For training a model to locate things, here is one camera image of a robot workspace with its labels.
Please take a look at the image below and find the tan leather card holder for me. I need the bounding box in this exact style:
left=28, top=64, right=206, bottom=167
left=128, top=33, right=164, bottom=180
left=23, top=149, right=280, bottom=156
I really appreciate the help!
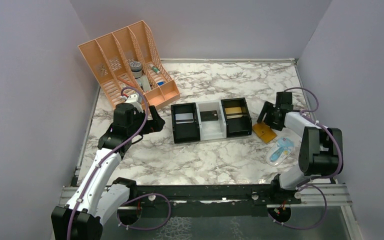
left=252, top=122, right=277, bottom=144

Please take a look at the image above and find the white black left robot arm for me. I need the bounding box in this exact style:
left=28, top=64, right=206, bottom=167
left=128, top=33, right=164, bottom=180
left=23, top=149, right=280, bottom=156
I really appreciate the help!
left=51, top=102, right=165, bottom=240

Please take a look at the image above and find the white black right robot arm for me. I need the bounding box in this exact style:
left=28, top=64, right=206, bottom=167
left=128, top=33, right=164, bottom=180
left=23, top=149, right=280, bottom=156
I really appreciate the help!
left=257, top=91, right=344, bottom=191

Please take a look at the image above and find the silver credit card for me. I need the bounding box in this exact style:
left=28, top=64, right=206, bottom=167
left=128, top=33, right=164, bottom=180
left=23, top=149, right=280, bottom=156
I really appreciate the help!
left=175, top=112, right=194, bottom=121

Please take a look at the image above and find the gold credit card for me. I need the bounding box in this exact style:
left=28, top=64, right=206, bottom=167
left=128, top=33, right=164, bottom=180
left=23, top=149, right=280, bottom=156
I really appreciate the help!
left=224, top=107, right=244, bottom=119

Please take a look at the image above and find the black credit card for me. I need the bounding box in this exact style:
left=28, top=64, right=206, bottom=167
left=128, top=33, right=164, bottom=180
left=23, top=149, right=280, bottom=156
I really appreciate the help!
left=200, top=110, right=219, bottom=122

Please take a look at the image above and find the black left tray bin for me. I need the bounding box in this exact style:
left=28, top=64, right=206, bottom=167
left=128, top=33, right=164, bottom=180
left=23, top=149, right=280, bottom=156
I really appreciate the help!
left=170, top=102, right=201, bottom=144

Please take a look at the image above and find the black tray bin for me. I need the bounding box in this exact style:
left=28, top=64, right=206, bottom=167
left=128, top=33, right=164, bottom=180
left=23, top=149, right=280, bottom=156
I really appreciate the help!
left=170, top=102, right=201, bottom=144
left=221, top=97, right=252, bottom=138

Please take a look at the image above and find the black right tray bin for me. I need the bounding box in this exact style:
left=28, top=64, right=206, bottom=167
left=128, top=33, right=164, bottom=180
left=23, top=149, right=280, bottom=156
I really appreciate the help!
left=221, top=97, right=252, bottom=138

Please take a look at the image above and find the clear blue packaged item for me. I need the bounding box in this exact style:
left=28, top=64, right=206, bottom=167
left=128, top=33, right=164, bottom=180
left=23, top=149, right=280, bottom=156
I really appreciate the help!
left=265, top=137, right=295, bottom=167

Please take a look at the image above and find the grey round jar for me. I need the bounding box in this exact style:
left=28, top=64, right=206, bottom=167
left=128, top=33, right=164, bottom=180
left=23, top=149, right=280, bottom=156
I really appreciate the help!
left=129, top=61, right=143, bottom=79

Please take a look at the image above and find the peach plastic desk organizer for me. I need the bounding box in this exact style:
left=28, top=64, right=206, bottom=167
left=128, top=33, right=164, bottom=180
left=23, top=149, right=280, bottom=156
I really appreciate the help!
left=78, top=20, right=180, bottom=109

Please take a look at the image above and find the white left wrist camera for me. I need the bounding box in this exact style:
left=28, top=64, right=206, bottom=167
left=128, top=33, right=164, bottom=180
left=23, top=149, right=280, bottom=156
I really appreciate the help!
left=125, top=93, right=144, bottom=113

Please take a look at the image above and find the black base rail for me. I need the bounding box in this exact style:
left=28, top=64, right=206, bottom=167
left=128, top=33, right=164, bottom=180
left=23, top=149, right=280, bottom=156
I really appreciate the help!
left=116, top=184, right=302, bottom=223

